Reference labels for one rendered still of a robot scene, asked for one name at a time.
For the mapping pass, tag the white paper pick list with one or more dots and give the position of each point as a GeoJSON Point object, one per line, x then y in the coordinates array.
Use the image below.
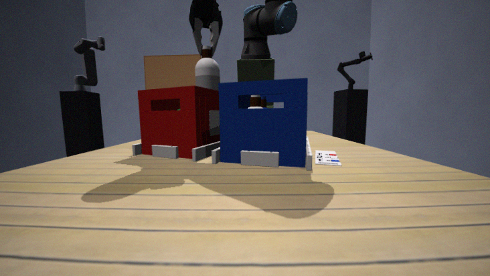
{"type": "Point", "coordinates": [327, 158]}

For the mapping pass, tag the red crate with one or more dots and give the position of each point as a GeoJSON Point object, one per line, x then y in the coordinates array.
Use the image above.
{"type": "Point", "coordinates": [196, 124]}

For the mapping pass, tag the white bottle with grey label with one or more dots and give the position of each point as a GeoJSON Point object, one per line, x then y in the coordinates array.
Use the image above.
{"type": "Point", "coordinates": [207, 71]}
{"type": "Point", "coordinates": [255, 102]}

